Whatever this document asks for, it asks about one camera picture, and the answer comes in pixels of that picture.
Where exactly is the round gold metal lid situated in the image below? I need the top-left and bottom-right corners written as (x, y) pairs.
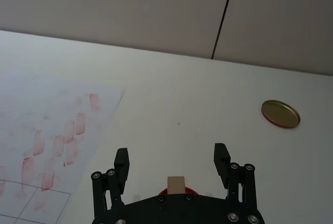
top-left (261, 100), bottom-right (301, 129)

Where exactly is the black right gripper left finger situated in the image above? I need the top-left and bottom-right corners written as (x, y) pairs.
top-left (91, 148), bottom-right (131, 220)

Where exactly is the red round ink pad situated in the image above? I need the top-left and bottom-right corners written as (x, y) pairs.
top-left (158, 187), bottom-right (200, 197)

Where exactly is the white paper with red stamps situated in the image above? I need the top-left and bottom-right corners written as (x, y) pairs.
top-left (0, 65), bottom-right (126, 224)

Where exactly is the small beige wooden block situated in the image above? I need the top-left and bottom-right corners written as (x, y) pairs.
top-left (167, 176), bottom-right (186, 195)

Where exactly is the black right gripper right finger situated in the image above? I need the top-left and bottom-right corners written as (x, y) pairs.
top-left (213, 142), bottom-right (259, 212)

